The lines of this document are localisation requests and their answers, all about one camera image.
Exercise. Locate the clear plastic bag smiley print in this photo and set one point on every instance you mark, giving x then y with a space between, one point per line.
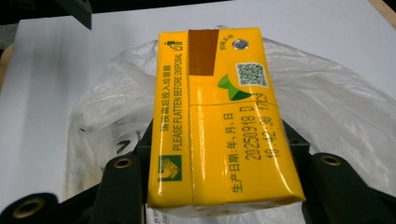
327 102

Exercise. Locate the yellow drink carton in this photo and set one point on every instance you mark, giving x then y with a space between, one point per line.
218 140

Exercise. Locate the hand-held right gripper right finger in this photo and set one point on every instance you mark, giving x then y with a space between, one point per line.
299 149

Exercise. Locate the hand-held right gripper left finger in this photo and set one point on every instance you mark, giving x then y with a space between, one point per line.
146 161

